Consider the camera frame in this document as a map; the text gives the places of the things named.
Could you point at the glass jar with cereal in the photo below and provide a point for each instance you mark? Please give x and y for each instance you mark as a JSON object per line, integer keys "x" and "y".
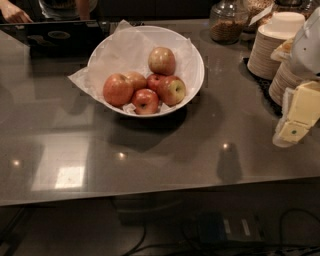
{"x": 227, "y": 20}

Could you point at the paper plate stack rear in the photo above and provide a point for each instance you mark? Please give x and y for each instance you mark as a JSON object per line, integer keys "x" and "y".
{"x": 260, "y": 62}

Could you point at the person's torso grey shirt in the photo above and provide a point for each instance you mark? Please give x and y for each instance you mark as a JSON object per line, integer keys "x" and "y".
{"x": 69, "y": 9}

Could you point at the large red apple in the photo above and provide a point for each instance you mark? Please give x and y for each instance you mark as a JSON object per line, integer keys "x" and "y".
{"x": 117, "y": 90}

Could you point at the black tray mat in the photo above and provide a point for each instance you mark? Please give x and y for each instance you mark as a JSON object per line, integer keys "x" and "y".
{"x": 263, "y": 85}

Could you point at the person's left hand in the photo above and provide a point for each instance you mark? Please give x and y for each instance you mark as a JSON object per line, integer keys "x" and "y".
{"x": 12, "y": 13}

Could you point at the white paper liner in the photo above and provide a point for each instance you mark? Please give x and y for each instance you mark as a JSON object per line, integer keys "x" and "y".
{"x": 123, "y": 50}

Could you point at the small red apple centre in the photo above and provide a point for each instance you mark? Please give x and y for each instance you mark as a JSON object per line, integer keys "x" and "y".
{"x": 153, "y": 81}

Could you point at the red apple top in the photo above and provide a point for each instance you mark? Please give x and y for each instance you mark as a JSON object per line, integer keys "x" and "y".
{"x": 161, "y": 60}

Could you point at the red apple middle back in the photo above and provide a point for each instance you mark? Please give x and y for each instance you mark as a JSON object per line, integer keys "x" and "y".
{"x": 138, "y": 80}

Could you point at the red apple front centre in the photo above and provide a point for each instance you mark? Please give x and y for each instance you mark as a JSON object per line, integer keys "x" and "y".
{"x": 145, "y": 101}

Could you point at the dark power box under table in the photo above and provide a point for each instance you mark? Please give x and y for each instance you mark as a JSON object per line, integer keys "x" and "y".
{"x": 216, "y": 227}

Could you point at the black laptop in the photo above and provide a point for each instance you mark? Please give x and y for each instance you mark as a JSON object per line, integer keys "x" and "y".
{"x": 57, "y": 38}

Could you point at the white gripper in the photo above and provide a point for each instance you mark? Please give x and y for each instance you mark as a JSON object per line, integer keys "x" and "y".
{"x": 307, "y": 53}

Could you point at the red green apple right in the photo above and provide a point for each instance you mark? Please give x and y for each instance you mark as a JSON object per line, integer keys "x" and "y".
{"x": 171, "y": 90}

